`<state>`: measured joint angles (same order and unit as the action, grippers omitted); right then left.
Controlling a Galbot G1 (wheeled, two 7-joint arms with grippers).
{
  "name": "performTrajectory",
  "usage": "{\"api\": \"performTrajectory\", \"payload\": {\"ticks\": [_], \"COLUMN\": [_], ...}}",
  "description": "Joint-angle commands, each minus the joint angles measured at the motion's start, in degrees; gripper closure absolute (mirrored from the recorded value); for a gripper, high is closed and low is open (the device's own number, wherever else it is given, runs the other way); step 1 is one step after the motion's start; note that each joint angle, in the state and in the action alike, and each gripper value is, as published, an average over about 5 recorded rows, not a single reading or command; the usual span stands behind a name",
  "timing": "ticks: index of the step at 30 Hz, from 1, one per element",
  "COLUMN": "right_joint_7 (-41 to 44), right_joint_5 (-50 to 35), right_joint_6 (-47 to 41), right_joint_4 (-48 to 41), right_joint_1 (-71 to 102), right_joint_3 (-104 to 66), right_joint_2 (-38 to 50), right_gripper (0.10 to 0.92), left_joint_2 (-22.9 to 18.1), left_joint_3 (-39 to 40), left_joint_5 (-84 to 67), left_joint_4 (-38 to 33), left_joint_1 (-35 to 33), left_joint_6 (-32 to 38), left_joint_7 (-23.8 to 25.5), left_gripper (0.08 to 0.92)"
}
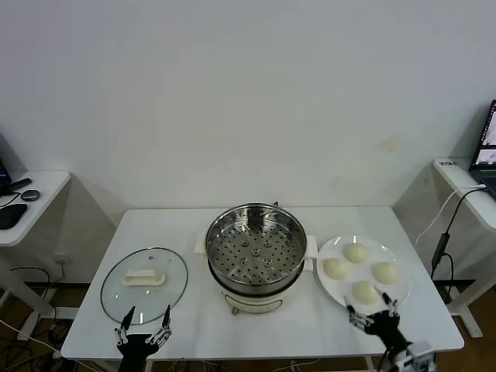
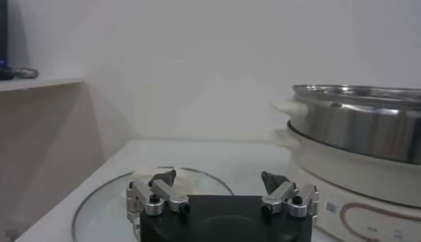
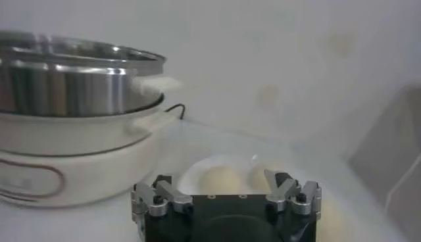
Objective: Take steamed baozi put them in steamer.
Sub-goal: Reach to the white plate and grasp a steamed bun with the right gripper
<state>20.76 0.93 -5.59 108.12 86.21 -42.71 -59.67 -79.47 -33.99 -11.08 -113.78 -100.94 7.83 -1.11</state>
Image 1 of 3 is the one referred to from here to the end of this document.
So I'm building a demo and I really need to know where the white cable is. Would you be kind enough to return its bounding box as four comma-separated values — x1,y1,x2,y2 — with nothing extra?
415,184,488,247

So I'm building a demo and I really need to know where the glass lid with cream handle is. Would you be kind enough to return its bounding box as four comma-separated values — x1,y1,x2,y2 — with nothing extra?
100,246,189,326

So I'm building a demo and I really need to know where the open black laptop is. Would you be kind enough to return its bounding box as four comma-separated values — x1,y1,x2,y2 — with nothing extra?
468,99,496,191

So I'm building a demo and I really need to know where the black cable with adapter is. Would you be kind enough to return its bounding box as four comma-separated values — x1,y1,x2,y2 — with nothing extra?
429,188,485,303

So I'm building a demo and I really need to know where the white round plate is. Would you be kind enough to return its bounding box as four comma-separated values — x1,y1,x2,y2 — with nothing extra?
315,235,410,315

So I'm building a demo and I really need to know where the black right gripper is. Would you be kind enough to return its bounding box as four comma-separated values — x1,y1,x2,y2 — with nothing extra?
343,292,414,352

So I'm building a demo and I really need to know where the white steamed baozi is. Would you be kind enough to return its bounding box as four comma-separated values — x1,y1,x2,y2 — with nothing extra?
351,280,382,306
343,243,368,264
323,257,351,281
371,261,400,284

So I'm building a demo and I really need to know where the stainless steel steamer basket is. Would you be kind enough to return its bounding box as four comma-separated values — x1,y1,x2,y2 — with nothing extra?
205,202,307,290

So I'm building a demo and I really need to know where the black looping floor cable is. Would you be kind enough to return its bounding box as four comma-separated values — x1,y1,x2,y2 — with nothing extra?
8,266,53,290

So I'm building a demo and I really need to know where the white side table with label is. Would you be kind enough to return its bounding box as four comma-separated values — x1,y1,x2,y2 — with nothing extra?
432,158,496,338

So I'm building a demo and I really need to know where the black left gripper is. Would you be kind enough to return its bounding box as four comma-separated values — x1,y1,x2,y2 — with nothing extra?
114,304,174,372

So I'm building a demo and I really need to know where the dark monitor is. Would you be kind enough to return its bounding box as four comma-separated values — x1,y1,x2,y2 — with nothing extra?
0,133,15,195

